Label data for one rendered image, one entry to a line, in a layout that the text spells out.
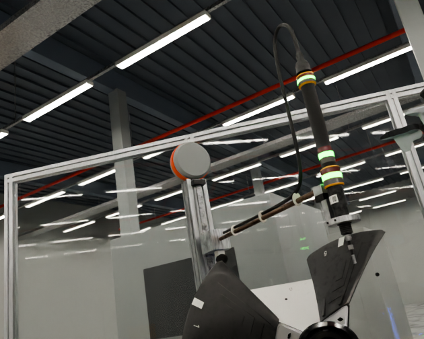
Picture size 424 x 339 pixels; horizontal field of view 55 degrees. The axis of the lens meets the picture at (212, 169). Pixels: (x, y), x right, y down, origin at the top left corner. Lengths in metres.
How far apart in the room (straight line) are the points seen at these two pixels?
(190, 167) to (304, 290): 0.62
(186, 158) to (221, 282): 0.68
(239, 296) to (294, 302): 0.34
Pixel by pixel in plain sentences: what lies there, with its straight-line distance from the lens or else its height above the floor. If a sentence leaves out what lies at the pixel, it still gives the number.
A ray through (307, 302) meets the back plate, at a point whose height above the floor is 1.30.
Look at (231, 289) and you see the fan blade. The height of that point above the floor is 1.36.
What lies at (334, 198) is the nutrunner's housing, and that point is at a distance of 0.92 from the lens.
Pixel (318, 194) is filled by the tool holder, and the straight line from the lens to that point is 0.96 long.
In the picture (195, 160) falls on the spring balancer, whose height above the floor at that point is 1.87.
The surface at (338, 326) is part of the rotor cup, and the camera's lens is 0.89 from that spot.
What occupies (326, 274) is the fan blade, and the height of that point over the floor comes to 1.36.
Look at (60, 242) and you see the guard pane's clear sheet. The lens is 1.89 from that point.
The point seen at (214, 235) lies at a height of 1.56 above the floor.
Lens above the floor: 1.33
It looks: 19 degrees up
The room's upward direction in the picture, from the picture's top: 10 degrees counter-clockwise
